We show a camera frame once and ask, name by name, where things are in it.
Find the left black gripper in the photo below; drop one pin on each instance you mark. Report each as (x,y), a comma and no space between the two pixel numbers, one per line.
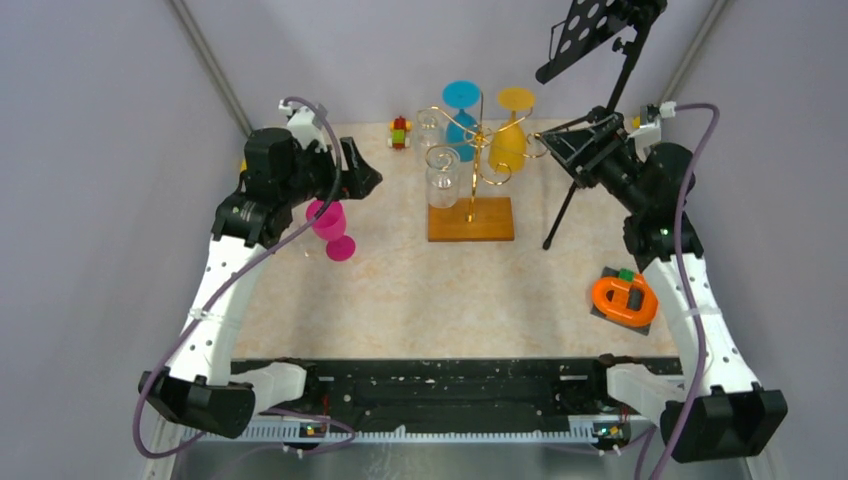
(360,178)

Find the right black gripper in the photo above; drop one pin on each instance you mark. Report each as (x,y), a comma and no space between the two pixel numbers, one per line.
(607,137)

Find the magenta wine glass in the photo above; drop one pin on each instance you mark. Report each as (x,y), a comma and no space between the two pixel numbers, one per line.
(331,227)

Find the yellow wine glass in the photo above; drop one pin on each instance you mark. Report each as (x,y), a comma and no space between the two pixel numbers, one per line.
(507,154)

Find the clear glass front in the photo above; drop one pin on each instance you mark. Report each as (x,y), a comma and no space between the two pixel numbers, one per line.
(442,176)

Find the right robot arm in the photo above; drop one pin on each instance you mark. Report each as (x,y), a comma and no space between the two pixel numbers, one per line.
(722,410)

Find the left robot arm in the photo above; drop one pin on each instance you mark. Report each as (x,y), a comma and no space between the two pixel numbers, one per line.
(196,387)

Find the blue wine glass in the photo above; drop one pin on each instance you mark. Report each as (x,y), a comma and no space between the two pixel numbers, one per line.
(461,95)

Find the colourful toy car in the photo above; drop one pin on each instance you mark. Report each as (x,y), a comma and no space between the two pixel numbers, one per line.
(399,133)

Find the clear hanging glass back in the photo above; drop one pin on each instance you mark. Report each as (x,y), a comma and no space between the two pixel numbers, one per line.
(428,129)

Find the black music stand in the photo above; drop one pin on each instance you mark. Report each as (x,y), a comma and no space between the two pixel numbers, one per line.
(603,41)

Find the orange tape dispenser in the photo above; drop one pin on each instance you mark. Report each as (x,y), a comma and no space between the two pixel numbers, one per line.
(624,298)

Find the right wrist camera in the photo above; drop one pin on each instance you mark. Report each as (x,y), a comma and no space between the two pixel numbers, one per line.
(648,131)

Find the gold wire glass rack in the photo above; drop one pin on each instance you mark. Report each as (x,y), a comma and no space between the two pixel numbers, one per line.
(477,218)

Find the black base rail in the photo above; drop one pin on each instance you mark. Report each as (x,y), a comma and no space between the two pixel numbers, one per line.
(454,396)

